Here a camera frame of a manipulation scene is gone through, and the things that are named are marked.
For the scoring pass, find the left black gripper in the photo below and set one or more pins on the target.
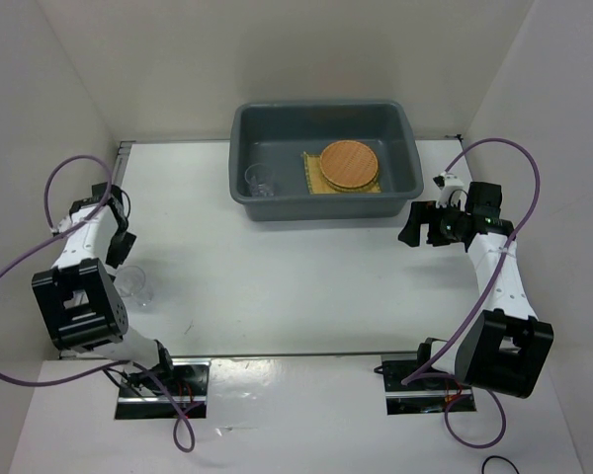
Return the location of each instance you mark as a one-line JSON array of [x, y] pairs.
[[122, 254]]

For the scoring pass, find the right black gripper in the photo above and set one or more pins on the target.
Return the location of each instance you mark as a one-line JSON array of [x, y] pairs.
[[424, 212]]

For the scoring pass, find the clear plastic cup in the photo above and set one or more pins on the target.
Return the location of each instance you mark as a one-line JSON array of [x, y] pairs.
[[131, 282], [260, 180]]

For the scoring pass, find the orange round woven coaster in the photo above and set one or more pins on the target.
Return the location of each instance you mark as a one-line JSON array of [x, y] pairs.
[[349, 162]]

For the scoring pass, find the square bamboo mat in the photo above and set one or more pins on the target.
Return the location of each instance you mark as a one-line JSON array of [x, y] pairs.
[[318, 185]]

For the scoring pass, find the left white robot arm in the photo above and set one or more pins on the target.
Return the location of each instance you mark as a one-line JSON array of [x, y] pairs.
[[80, 305]]

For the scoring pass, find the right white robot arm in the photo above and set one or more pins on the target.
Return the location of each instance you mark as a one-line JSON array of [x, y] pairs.
[[505, 346]]

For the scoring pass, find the grey plastic bin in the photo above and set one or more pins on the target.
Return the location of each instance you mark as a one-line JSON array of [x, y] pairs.
[[276, 134]]

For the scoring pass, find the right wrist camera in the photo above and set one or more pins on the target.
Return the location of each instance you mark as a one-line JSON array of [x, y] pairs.
[[451, 190]]

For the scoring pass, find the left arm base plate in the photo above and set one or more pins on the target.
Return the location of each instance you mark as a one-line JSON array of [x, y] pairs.
[[140, 398]]

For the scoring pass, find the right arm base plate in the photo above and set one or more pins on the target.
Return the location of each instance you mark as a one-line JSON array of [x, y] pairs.
[[419, 397]]

